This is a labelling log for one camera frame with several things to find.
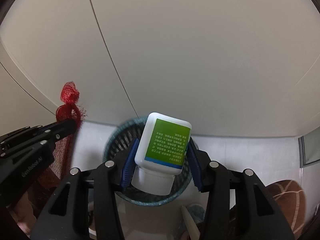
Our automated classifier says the white green label pill bottle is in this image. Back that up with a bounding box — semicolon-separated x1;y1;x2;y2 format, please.
131;112;192;196

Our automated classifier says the red mesh net bag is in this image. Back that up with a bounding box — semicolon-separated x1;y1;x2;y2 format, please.
38;81;86;189

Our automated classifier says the teal mesh trash bin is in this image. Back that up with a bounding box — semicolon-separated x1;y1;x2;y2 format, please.
103;112;192;206

